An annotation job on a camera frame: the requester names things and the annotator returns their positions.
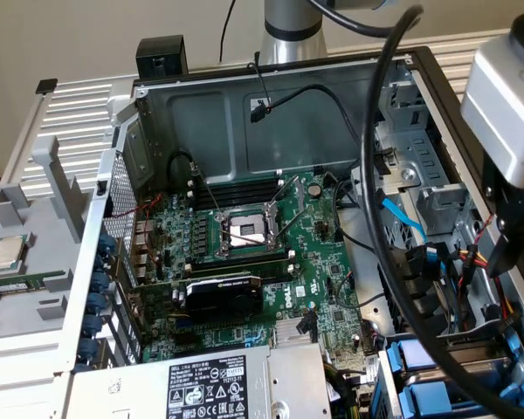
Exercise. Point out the empty blue disk carrier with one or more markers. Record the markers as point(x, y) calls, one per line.
point(432, 395)

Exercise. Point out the hard disk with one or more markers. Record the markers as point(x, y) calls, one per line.
point(410, 358)

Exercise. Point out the silver CPU chip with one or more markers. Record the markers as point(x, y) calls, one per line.
point(4, 255)

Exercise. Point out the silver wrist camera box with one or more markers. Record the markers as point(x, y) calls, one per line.
point(498, 109)

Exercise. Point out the blue slot retention clip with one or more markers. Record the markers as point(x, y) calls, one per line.
point(87, 349)
point(100, 282)
point(97, 304)
point(100, 262)
point(91, 326)
point(107, 242)

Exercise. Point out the silver socket locking lever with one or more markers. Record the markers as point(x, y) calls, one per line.
point(290, 223)
point(205, 187)

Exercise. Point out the open grey PC case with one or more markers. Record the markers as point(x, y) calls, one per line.
point(201, 131)

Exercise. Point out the coin cell battery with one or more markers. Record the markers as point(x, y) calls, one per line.
point(315, 189)

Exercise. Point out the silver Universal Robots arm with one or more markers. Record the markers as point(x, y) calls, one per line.
point(292, 48)

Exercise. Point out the CPU socket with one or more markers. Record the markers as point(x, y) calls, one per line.
point(244, 229)

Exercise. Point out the grey metal drive cage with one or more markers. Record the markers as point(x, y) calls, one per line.
point(419, 148)

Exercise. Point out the grey power supply unit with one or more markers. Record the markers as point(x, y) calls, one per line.
point(288, 379)

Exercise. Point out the black box bracket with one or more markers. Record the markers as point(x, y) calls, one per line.
point(161, 52)

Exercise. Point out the black graphics card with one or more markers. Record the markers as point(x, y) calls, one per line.
point(222, 299)

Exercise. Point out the green motherboard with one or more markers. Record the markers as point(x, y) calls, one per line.
point(310, 262)

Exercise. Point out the metal port block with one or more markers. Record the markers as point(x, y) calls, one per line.
point(144, 244)

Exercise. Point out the silver socket cover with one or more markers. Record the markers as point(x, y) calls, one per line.
point(299, 194)

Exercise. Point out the black RAM slot row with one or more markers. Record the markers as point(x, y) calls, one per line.
point(244, 262)
point(240, 192)

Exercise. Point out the grey plastic parts rack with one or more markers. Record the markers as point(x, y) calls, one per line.
point(48, 262)

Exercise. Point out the grey metal disk bay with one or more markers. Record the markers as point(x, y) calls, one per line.
point(388, 388)

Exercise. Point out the green RAM stick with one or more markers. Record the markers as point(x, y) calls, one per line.
point(8, 288)

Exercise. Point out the silver heatsink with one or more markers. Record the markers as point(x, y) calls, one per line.
point(288, 331)

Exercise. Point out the black plastic bracket stack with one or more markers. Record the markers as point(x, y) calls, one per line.
point(419, 283)

